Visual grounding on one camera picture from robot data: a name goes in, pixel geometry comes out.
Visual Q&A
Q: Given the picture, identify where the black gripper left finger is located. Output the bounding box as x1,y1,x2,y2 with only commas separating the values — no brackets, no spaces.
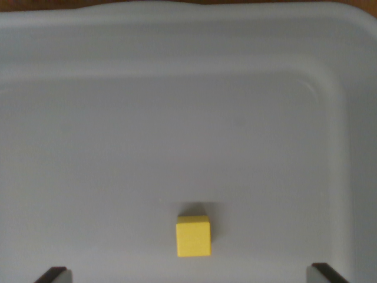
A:
33,266,73,283

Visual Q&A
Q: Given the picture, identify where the yellow cube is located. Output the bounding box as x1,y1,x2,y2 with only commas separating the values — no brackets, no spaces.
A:
176,215,213,258

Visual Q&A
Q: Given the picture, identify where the grey plastic bin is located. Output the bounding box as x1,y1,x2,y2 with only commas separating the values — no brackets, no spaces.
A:
0,2,377,283

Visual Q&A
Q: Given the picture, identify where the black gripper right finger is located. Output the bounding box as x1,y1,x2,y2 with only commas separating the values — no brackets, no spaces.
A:
306,262,351,283

